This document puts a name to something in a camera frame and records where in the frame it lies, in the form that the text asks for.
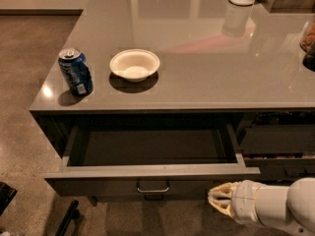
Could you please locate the black object bottom left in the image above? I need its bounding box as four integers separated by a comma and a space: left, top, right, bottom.
0, 182, 18, 215

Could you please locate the blue soda can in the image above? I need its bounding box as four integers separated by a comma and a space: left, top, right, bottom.
58, 48, 94, 96

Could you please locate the grey counter cabinet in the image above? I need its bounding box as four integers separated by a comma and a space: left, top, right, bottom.
29, 0, 315, 207

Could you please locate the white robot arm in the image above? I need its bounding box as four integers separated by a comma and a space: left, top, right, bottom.
208, 178, 315, 236

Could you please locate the white paper bowl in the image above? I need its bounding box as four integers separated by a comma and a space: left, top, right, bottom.
109, 49, 160, 82

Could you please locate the dark round object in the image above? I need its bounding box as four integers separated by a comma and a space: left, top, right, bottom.
302, 42, 315, 71

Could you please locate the grey drawer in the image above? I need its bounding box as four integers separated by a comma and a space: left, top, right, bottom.
45, 125, 260, 198
96, 193, 208, 203

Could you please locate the grey bottom drawer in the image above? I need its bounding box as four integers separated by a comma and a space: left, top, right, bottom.
96, 193, 208, 203

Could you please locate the grey top drawer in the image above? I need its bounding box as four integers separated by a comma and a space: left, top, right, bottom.
45, 125, 260, 198

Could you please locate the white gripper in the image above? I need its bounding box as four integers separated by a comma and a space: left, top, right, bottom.
208, 180, 262, 225

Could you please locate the silver top drawer handle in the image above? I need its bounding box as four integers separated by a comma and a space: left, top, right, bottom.
136, 182, 169, 195

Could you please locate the snack bag on counter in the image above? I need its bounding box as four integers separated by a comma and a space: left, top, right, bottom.
300, 22, 315, 52

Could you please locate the black bar on floor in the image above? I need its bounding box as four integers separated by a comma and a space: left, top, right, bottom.
55, 200, 81, 236

